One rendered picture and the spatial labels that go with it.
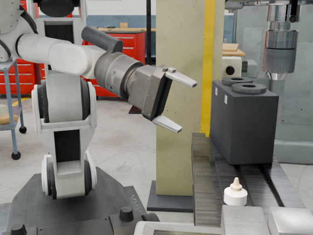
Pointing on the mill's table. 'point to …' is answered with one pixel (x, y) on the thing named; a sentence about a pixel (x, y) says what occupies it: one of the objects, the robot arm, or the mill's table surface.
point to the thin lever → (293, 11)
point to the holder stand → (243, 120)
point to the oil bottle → (235, 194)
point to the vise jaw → (243, 220)
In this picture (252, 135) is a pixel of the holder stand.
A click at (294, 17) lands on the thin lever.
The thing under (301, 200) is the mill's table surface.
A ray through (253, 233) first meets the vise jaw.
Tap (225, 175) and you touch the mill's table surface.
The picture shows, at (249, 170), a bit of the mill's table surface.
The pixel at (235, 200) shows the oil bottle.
